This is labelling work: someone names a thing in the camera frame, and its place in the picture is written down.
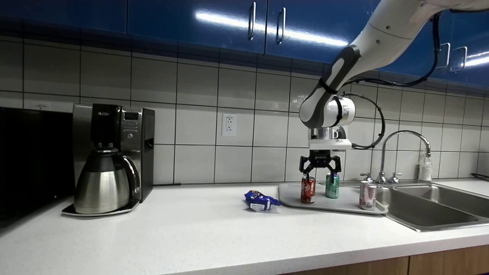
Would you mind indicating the red soda can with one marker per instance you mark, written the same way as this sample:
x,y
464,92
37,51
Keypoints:
x,y
308,190

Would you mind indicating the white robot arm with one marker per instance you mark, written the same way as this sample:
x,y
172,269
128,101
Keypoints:
x,y
389,32

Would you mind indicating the black microwave oven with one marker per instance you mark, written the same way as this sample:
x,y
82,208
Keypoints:
x,y
36,161

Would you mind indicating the white wall outlet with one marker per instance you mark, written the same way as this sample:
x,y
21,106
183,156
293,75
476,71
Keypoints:
x,y
230,124

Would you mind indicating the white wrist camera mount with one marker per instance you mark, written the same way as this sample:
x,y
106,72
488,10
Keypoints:
x,y
331,144

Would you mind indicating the grey plastic tray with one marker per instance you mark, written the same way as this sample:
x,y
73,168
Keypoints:
x,y
348,202

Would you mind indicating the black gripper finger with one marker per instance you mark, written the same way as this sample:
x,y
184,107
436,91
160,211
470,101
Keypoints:
x,y
337,167
303,167

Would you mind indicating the green soda can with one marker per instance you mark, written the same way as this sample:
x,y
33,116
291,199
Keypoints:
x,y
332,185

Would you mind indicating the stainless steel double sink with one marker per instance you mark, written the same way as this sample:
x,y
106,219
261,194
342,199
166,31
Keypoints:
x,y
432,207

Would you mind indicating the steel coffee maker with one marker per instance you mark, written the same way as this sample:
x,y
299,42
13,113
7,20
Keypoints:
x,y
114,153

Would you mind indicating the silver pink soda can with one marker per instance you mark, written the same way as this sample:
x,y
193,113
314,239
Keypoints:
x,y
368,193

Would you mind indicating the blue snack bag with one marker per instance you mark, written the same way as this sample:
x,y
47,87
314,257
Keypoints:
x,y
257,201

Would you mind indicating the chrome sink faucet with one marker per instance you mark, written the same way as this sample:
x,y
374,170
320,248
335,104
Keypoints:
x,y
400,156

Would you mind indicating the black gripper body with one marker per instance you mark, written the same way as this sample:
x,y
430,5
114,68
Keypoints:
x,y
320,159

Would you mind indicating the clear soap bottle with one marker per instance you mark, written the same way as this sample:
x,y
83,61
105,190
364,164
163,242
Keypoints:
x,y
424,168

